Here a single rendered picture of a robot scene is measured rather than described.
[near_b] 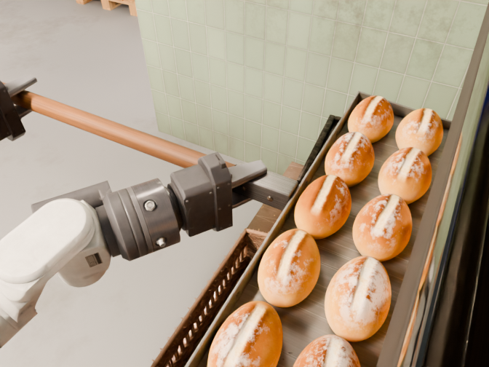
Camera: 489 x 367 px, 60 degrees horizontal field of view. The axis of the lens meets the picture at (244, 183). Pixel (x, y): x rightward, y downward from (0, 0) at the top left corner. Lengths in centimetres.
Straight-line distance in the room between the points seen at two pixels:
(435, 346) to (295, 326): 30
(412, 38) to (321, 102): 48
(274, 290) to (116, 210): 20
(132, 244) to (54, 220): 9
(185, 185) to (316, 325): 22
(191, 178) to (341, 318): 24
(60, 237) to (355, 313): 31
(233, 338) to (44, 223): 24
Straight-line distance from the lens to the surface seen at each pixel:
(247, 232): 111
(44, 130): 289
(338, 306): 45
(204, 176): 53
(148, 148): 64
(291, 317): 48
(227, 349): 41
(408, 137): 66
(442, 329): 20
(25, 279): 49
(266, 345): 42
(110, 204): 52
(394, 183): 58
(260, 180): 56
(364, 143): 61
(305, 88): 195
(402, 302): 23
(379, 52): 177
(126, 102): 296
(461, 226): 23
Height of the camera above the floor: 160
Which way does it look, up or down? 45 degrees down
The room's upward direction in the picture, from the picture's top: straight up
